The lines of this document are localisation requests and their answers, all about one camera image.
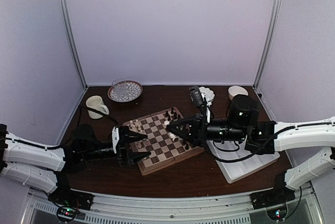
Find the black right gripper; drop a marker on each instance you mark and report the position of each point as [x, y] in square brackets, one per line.
[193, 122]

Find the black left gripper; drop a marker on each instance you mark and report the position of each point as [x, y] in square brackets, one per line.
[130, 158]

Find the white chess knight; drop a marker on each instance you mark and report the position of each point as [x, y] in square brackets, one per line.
[134, 128]

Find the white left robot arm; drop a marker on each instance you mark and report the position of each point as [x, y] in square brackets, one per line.
[45, 167]

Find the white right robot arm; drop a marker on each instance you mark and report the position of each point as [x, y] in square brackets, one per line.
[301, 135]

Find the dark chess pieces row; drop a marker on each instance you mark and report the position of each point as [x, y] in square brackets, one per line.
[172, 115]

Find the wooden chess board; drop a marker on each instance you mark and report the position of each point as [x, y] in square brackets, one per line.
[164, 152]

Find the cream round bowl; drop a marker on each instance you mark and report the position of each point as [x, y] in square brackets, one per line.
[236, 90]

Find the white plastic divided tray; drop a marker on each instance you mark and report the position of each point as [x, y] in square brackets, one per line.
[230, 150]

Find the white scalloped bowl black rim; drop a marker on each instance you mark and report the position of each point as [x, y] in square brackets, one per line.
[207, 94]

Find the cream ceramic mug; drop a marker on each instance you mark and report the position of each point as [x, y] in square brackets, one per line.
[96, 102]

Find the patterned brown rim plate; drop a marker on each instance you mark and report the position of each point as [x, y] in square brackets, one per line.
[134, 90]

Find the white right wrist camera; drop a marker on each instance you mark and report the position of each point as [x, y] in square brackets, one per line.
[200, 103]

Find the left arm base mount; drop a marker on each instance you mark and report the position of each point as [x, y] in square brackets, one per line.
[68, 202]

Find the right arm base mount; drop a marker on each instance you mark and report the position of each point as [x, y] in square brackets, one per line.
[276, 198]

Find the right aluminium frame post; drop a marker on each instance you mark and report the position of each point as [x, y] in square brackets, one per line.
[276, 7]

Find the aluminium frame post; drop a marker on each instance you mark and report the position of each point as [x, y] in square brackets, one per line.
[276, 7]
[72, 45]

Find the left aluminium frame post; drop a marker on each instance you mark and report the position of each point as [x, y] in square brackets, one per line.
[72, 45]

